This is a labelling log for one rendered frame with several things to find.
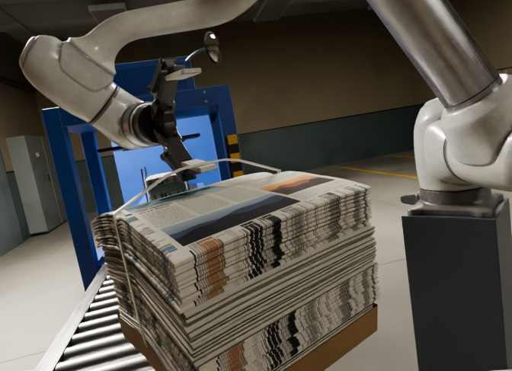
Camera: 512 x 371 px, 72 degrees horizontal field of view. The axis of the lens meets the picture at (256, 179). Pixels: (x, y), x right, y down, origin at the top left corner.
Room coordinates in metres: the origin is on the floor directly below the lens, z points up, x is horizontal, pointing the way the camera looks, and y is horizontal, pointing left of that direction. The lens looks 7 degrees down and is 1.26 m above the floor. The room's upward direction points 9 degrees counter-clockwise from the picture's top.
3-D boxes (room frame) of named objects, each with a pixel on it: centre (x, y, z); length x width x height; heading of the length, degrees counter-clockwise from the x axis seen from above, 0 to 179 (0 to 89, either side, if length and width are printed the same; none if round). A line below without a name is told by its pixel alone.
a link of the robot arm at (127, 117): (0.72, 0.20, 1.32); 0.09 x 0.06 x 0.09; 124
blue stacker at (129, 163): (4.88, 1.06, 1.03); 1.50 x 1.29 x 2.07; 11
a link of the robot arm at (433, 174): (0.85, -0.49, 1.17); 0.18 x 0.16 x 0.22; 2
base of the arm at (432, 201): (0.87, -0.47, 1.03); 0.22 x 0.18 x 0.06; 47
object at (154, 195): (2.76, 0.70, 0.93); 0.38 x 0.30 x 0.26; 11
